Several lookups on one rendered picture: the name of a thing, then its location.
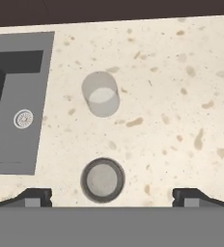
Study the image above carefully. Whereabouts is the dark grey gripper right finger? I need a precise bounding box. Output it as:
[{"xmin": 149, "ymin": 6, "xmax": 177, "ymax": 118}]
[{"xmin": 172, "ymin": 187, "xmax": 224, "ymax": 208}]

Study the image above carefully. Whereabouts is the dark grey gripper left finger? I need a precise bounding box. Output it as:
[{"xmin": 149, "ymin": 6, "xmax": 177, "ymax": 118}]
[{"xmin": 0, "ymin": 187, "xmax": 53, "ymax": 208}]

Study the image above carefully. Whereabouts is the round metal sink drain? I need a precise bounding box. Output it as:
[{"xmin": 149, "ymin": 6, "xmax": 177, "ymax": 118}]
[{"xmin": 13, "ymin": 108, "xmax": 35, "ymax": 130}]

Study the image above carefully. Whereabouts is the grey kitchen sink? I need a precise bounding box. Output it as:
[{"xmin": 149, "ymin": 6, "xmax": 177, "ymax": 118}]
[{"xmin": 0, "ymin": 31, "xmax": 56, "ymax": 177}]

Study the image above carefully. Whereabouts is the clear glass cup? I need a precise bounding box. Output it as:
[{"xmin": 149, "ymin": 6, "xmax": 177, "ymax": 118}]
[{"xmin": 81, "ymin": 70, "xmax": 121, "ymax": 119}]

